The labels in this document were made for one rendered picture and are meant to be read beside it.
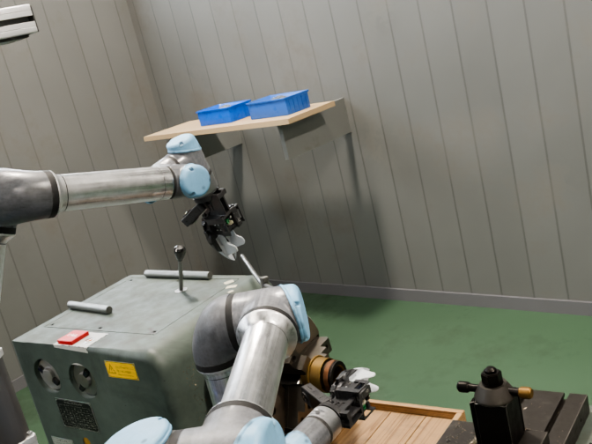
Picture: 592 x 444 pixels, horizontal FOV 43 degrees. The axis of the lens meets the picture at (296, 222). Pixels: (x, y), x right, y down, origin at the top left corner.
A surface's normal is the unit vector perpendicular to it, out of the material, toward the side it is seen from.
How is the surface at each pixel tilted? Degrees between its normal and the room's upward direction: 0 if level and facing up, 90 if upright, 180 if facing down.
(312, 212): 90
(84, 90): 90
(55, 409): 90
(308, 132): 90
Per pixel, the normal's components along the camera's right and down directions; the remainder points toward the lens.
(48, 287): 0.74, 0.00
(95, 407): -0.55, 0.34
